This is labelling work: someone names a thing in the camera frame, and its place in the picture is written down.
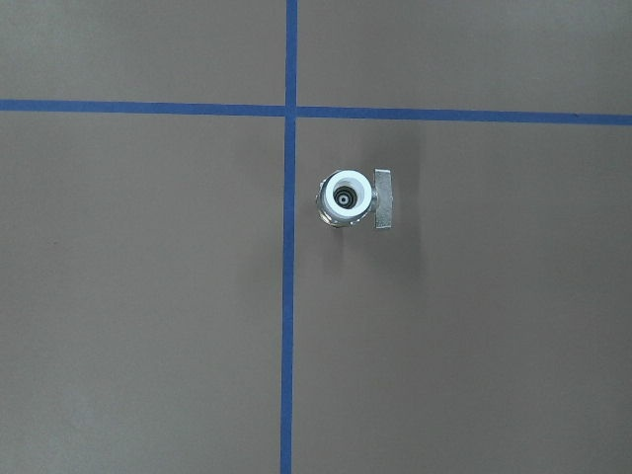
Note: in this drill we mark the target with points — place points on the white PPR brass valve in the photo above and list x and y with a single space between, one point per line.
347 197

